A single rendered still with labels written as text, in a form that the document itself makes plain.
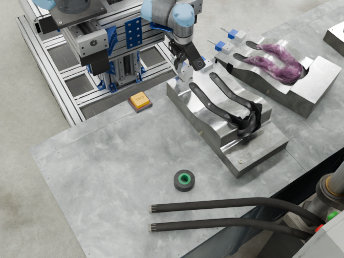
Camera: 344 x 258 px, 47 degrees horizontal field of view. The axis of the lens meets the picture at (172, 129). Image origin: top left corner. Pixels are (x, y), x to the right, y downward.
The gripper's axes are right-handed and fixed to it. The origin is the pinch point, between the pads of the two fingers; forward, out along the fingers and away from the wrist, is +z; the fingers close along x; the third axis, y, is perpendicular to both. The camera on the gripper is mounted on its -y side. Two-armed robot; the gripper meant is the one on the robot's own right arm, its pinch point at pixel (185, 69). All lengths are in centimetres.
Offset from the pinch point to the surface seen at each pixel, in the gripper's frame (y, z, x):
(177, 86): -3.1, 4.3, 5.8
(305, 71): -26, 10, -48
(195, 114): -18.9, 2.3, 7.7
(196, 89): -8.3, 5.2, -0.2
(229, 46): 3.7, 10.7, -27.8
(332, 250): -81, -66, 23
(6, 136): 70, 94, 91
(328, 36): -15, 19, -76
